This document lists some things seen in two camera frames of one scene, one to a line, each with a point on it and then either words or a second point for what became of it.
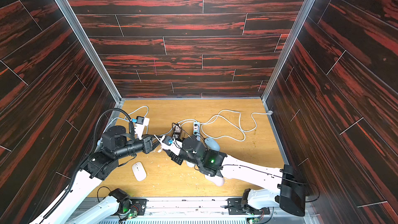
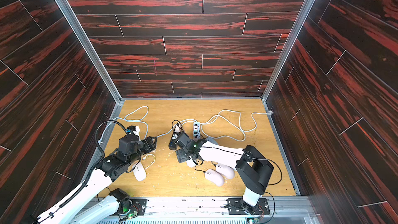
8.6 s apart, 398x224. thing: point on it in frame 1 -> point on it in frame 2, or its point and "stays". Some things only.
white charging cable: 160,141 -> 144,158
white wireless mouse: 139,171 stays
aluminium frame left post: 80,37 stays
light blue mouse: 212,144 stays
